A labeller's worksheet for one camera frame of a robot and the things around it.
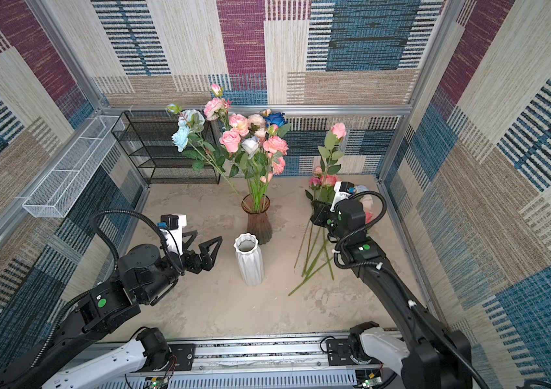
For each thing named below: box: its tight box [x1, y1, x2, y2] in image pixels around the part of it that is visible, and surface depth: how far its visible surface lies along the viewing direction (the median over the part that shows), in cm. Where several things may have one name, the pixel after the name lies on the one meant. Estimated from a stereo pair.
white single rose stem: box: [241, 137, 262, 210], surface depth 77 cm
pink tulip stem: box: [253, 175, 269, 214], surface depth 87 cm
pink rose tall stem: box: [317, 122, 347, 181], surface depth 77 cm
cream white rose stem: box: [255, 126, 266, 142], surface depth 81 cm
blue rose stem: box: [262, 111, 292, 138], surface depth 77 cm
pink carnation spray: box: [260, 123, 291, 210], surface depth 74 cm
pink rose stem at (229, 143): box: [218, 129, 253, 210], surface depth 72 cm
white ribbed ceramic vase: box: [233, 232, 265, 287], surface depth 75 cm
